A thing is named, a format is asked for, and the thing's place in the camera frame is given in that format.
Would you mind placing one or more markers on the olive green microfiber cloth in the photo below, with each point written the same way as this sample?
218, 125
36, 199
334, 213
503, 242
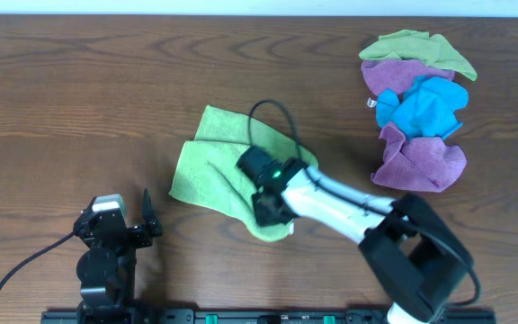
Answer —
432, 50

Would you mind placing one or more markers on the light green microfiber cloth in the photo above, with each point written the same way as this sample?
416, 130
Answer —
207, 175

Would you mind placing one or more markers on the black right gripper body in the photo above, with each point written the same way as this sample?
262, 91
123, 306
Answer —
264, 209

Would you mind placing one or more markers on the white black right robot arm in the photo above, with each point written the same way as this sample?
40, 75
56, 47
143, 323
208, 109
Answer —
415, 257

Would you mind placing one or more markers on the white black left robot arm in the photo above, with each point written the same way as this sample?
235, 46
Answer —
107, 270

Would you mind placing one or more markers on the purple microfiber cloth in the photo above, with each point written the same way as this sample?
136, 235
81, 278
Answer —
424, 164
398, 75

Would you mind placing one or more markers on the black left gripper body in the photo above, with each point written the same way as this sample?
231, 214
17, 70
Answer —
129, 229

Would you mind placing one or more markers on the blue microfiber cloth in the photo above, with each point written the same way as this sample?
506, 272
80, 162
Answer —
427, 110

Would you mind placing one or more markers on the white cloth label tag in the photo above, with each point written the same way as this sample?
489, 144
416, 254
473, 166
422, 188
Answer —
371, 103

